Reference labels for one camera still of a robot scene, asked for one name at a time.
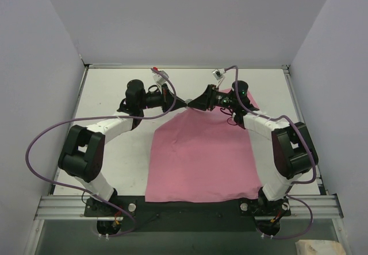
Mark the pink t-shirt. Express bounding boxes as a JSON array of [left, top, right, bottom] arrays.
[[144, 87, 263, 204]]

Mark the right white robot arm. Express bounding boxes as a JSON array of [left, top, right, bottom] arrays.
[[187, 80, 318, 202]]

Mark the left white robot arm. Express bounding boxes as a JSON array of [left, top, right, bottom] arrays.
[[58, 79, 186, 216]]

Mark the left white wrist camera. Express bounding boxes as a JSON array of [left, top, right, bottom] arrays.
[[151, 67, 169, 87]]

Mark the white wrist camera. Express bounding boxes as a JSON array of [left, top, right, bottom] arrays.
[[151, 67, 169, 87], [212, 68, 226, 88]]

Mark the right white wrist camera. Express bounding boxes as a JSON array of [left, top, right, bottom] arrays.
[[212, 68, 226, 88]]

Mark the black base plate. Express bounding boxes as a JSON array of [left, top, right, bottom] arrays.
[[83, 196, 291, 234]]

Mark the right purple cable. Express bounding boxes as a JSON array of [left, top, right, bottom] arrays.
[[221, 64, 320, 240]]

